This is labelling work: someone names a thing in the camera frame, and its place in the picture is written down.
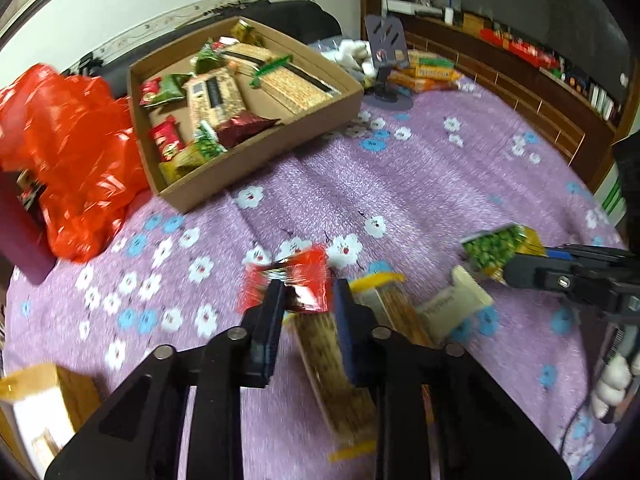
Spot narrow cracker packet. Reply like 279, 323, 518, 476
222, 42, 281, 73

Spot white green striped box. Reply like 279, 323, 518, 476
595, 165, 626, 221

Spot dark red snack packet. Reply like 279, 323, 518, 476
216, 112, 282, 150

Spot orange biscuit packet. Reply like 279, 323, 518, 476
387, 75, 461, 94
395, 62, 463, 82

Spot green gold triangular packet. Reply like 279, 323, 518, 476
231, 19, 263, 47

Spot person's right hand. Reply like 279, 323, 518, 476
590, 355, 632, 423

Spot olive green triangular snack packet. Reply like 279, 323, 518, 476
159, 146, 207, 186

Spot row of red boxes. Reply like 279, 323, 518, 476
480, 27, 561, 68

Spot large cracker packet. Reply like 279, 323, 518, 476
250, 55, 343, 116

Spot beige dark-striped snack packet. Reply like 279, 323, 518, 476
182, 67, 248, 131

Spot green striped biscuit packet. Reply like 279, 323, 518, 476
407, 50, 457, 68

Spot short yellow snack packet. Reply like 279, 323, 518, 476
348, 272, 436, 348

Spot small green triangular packet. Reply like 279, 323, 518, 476
194, 42, 226, 75

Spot black cable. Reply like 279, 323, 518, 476
557, 395, 598, 461

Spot green pea print packet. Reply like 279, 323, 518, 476
192, 121, 228, 161

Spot wooden wall cabinet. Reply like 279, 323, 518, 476
360, 0, 640, 196

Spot green red snack packet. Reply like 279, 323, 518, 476
139, 74, 193, 110

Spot purple floral tablecloth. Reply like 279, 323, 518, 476
2, 77, 628, 480

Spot brown cardboard tray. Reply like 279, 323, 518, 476
126, 16, 365, 213

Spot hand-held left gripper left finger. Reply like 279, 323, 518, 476
45, 280, 288, 480

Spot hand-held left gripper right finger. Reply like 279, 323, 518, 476
332, 277, 571, 480

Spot long yellow snack packet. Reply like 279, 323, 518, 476
285, 310, 381, 461

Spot long white box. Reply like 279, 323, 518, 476
385, 0, 446, 16

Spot white cotton gloves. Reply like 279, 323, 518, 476
320, 39, 378, 86

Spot yellow cardboard box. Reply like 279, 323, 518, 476
0, 362, 103, 478

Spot green pea snack packet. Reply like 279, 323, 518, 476
460, 224, 547, 283

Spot maroon thermos bottle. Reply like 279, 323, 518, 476
0, 170, 58, 286

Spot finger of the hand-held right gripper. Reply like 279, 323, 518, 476
502, 254, 608, 295
542, 243, 630, 267

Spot small red snack packet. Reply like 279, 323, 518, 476
150, 116, 187, 162

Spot white snack packet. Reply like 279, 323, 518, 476
417, 266, 493, 343

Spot red plastic bag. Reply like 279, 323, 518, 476
0, 63, 151, 263

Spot grey phone stand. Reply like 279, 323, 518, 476
364, 14, 415, 111

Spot bright red snack packet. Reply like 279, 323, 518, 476
239, 245, 335, 315

